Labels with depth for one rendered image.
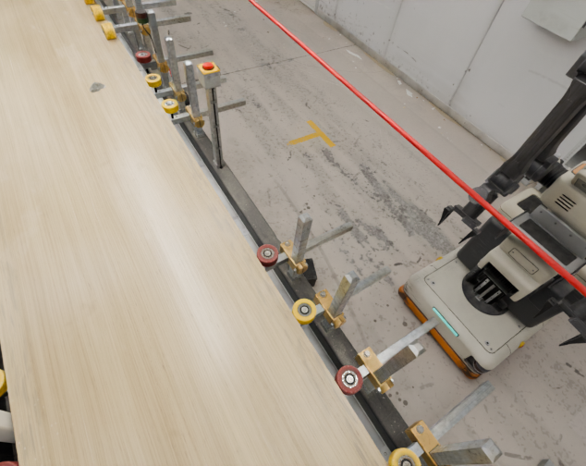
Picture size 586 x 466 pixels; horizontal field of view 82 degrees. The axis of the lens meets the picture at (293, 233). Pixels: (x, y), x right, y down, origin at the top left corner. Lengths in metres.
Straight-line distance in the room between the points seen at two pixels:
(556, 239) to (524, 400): 1.19
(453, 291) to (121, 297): 1.70
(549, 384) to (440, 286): 0.86
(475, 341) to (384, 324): 0.50
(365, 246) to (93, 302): 1.77
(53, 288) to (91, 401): 0.39
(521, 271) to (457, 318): 0.53
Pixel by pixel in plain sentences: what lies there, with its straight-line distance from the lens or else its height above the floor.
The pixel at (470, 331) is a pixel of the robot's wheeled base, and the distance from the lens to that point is 2.10.
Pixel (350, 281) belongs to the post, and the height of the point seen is 1.10.
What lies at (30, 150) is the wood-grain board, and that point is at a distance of 1.83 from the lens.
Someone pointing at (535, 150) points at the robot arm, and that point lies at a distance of 1.22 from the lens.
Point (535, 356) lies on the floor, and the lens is 2.63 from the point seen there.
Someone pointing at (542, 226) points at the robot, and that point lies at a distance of 1.55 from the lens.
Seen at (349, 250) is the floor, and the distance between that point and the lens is 2.40.
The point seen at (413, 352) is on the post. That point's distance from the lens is 0.92.
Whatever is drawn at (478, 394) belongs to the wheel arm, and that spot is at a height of 0.84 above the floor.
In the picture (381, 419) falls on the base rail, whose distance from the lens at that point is 1.33.
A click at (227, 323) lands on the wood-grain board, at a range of 1.13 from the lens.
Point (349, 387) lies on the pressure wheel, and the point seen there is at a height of 0.91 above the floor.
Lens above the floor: 1.95
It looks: 54 degrees down
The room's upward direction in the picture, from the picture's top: 9 degrees clockwise
